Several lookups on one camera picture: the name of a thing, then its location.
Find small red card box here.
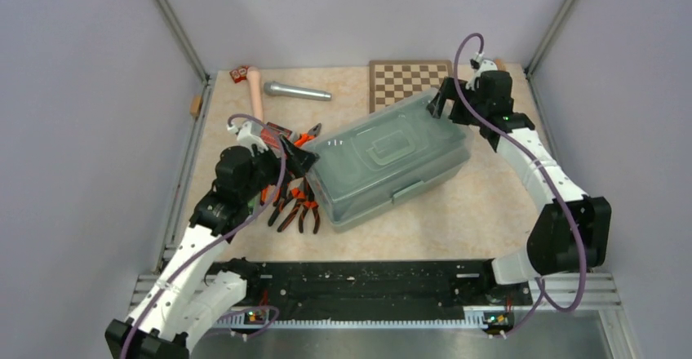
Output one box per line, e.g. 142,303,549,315
229,65,250,84

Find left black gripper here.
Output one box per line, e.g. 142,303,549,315
240,133,317,202

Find orange black small pliers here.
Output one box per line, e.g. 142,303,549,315
298,180,321,234

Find black mounting base rail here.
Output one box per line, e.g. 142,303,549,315
205,259,533,324

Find orange black long-nose pliers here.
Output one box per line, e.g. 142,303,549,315
268,179,308,233

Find wooden chessboard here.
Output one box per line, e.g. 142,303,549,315
368,60,452,113

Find red labelled small box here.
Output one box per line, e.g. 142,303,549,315
260,122,298,148

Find orange black combination pliers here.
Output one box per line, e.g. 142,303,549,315
294,123,322,147

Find green plastic tool box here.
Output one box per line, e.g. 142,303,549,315
304,88,473,231

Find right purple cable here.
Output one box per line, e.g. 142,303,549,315
453,33,588,341

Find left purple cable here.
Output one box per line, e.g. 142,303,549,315
118,113,287,359

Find beige wooden handle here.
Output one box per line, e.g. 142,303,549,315
246,66,264,122

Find orange black cutting pliers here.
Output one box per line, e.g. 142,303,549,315
259,184,287,206

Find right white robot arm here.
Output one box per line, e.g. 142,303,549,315
428,60,612,304

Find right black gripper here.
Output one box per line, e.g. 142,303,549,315
427,77,488,126

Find silver metal microphone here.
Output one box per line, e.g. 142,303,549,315
263,81,332,101

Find small wooden block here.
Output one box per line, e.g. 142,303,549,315
189,95,203,119

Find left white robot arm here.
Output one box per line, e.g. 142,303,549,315
104,115,319,358

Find purple cable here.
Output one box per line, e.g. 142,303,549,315
453,33,588,341
118,113,287,359

